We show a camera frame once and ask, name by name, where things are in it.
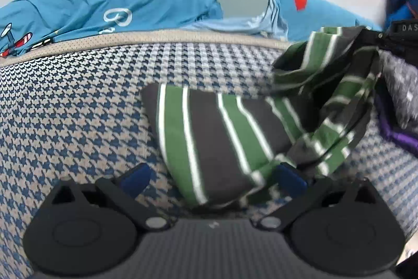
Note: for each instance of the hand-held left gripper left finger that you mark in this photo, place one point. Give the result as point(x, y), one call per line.
point(137, 179)

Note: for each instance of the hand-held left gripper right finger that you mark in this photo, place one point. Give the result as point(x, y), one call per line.
point(290, 181)

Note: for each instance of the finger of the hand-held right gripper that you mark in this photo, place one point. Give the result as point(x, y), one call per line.
point(370, 37)

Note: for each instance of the green grey striped t-shirt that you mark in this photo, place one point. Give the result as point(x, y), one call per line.
point(212, 141)

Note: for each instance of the blue beige houndstooth blanket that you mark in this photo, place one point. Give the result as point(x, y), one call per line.
point(81, 102)

